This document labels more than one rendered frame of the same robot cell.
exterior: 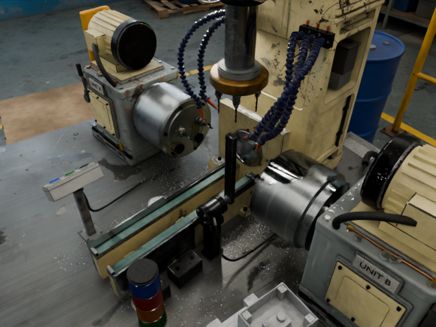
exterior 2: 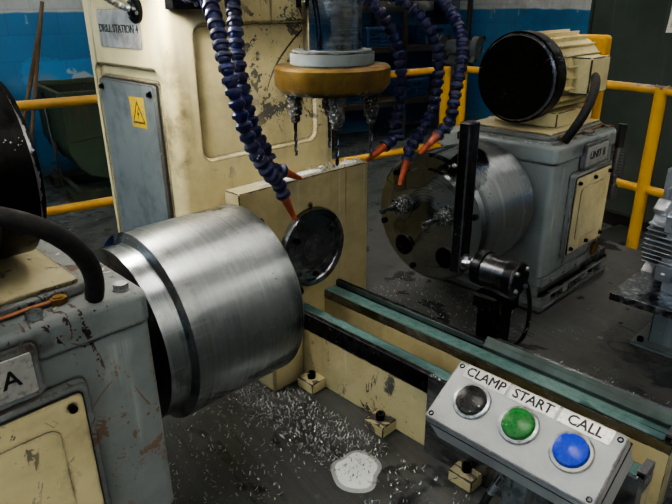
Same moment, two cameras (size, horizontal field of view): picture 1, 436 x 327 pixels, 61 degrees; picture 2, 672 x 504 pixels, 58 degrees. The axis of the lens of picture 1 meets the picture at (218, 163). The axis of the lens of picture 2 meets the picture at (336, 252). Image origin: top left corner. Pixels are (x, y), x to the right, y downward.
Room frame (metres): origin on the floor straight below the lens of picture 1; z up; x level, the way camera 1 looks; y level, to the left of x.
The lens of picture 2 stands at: (1.03, 0.91, 1.42)
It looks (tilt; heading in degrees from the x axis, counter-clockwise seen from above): 22 degrees down; 270
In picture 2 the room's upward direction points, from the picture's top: 1 degrees counter-clockwise
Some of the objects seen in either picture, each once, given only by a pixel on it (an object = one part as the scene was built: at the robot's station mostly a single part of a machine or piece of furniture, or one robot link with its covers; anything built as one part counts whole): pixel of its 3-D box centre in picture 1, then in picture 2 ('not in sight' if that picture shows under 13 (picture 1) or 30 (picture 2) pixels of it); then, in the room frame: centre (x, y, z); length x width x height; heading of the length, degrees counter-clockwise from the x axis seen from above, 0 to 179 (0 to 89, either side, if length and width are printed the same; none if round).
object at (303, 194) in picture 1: (307, 204); (464, 204); (0.77, -0.27, 1.04); 0.41 x 0.25 x 0.25; 44
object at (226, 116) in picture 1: (255, 150); (292, 259); (1.12, -0.15, 0.97); 0.30 x 0.11 x 0.34; 44
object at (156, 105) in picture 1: (164, 114); (161, 320); (1.26, 0.21, 1.04); 0.37 x 0.25 x 0.25; 44
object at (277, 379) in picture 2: (219, 169); (278, 349); (1.14, -0.01, 0.86); 0.07 x 0.06 x 0.12; 44
